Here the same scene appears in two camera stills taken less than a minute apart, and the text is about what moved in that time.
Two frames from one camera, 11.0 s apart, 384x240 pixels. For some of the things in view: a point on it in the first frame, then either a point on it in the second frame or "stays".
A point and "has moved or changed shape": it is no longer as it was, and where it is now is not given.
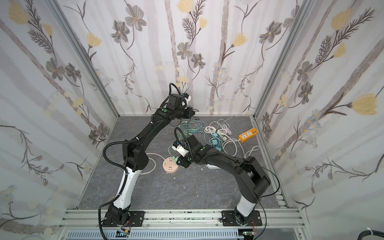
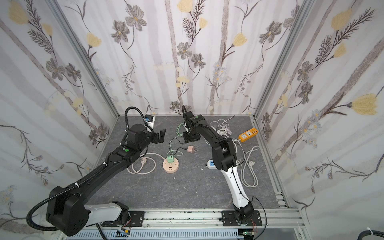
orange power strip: x=244 y=136 stays
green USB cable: x=185 y=128 has moved or changed shape
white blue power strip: x=211 y=166 stays
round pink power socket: x=169 y=165 stays
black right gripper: x=184 y=161 → x=187 y=124
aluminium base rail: x=81 y=219 stays
